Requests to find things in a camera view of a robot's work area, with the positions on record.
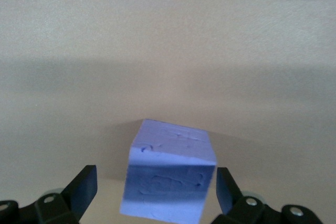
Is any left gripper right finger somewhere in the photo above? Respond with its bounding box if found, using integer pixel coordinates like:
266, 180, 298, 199
211, 167, 283, 224

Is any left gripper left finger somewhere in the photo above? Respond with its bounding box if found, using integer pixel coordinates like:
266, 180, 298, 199
19, 165, 98, 224

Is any purple foam cube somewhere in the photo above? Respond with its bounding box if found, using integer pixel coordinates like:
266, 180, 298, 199
119, 119, 218, 224

